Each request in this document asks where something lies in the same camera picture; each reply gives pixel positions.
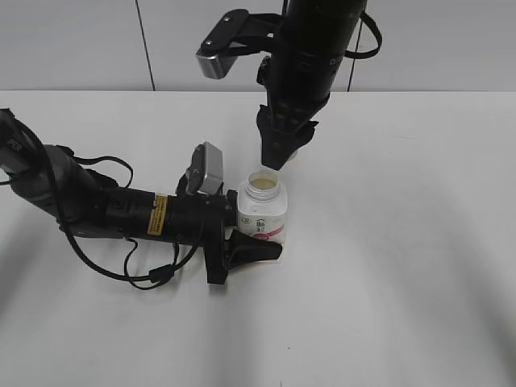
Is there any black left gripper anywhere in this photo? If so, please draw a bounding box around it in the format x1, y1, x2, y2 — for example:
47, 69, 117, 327
164, 189, 283, 285

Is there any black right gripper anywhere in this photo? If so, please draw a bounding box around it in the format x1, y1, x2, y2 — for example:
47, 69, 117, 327
256, 56, 335, 170

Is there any white yili changqing yogurt bottle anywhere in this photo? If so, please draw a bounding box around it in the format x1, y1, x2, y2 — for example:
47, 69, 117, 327
237, 167, 288, 247

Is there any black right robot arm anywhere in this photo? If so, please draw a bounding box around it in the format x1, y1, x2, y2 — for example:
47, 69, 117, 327
256, 1, 366, 170

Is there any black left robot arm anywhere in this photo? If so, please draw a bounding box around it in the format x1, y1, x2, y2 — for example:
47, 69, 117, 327
1, 109, 282, 285

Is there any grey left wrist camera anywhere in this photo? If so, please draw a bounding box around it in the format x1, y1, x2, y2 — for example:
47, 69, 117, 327
185, 141, 223, 195

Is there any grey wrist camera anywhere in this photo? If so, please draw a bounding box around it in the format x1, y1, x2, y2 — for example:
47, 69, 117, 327
185, 141, 223, 195
195, 10, 283, 80

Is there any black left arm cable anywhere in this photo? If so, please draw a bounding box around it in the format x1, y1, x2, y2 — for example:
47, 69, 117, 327
23, 124, 202, 290

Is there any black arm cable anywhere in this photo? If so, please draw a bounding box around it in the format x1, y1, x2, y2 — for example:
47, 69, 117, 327
346, 10, 383, 59
23, 124, 202, 290

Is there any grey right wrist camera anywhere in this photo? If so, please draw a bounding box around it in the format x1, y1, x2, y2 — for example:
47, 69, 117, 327
195, 10, 283, 80

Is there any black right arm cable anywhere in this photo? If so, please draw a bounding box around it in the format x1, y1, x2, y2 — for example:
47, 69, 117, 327
346, 10, 383, 59

